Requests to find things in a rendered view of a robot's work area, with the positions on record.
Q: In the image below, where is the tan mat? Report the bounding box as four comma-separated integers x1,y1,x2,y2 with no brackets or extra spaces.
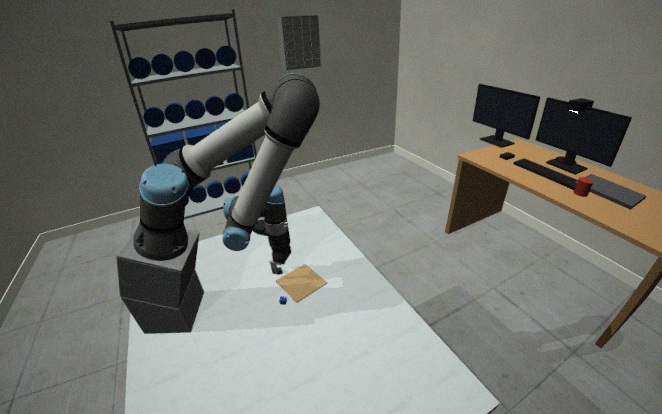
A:
275,264,327,303

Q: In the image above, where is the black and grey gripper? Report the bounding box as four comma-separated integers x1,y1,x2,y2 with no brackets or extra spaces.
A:
253,218,291,275

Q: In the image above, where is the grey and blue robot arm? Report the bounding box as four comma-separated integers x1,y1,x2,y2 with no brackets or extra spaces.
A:
133,73,320,261

